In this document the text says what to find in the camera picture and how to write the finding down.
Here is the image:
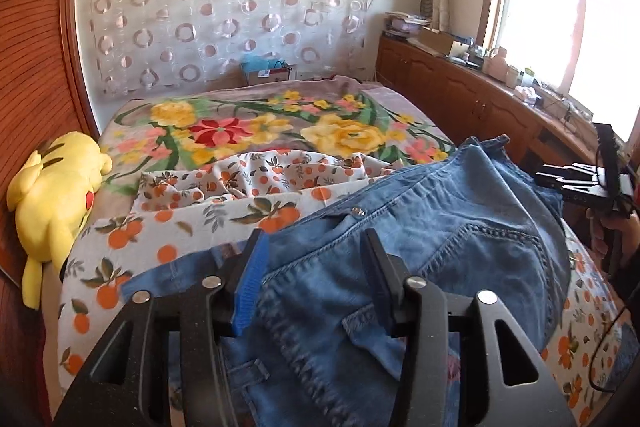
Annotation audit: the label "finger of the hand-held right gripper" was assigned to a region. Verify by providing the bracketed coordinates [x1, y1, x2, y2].
[541, 163, 598, 181]
[533, 172, 600, 198]

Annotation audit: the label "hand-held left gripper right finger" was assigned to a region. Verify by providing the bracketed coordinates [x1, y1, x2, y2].
[362, 229, 576, 427]

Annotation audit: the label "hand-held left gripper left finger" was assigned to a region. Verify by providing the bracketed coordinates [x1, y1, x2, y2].
[52, 229, 271, 427]

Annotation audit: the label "blue denim pants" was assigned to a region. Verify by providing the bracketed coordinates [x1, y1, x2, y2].
[120, 134, 573, 427]

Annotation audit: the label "person's right hand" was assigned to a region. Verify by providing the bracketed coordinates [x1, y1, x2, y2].
[587, 207, 640, 270]

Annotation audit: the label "orange fruit print bedsheet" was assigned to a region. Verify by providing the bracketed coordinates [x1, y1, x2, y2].
[57, 148, 626, 413]

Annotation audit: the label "white plastic bottle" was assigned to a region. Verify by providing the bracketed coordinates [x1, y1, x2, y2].
[482, 47, 508, 78]

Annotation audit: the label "low wooden cabinet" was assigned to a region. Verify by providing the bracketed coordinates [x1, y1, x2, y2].
[375, 34, 601, 168]

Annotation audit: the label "floral blanket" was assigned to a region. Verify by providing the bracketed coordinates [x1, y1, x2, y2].
[92, 74, 456, 212]

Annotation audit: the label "yellow plush toy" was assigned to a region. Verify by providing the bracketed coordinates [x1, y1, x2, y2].
[7, 132, 113, 310]

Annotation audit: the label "small box with blue cloth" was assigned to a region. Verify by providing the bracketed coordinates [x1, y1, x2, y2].
[241, 54, 296, 86]

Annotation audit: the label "stack of papers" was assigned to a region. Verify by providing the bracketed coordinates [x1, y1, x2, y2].
[384, 11, 432, 40]

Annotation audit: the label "circle pattern sheer curtain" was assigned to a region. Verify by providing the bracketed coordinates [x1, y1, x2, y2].
[80, 0, 396, 100]

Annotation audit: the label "wooden frame window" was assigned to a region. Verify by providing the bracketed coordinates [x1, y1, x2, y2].
[477, 0, 640, 142]

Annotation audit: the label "black cable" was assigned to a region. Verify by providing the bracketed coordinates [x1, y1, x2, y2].
[589, 302, 632, 393]

